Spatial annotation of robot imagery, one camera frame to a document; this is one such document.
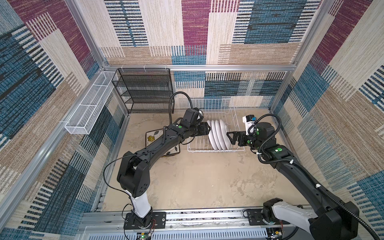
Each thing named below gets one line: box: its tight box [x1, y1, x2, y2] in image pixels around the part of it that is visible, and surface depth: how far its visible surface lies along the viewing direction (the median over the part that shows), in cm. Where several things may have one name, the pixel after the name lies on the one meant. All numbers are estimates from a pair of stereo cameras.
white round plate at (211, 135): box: [207, 120, 219, 151], surface depth 87 cm
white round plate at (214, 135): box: [211, 120, 223, 151], surface depth 88 cm
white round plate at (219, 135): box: [215, 119, 226, 151], surface depth 89 cm
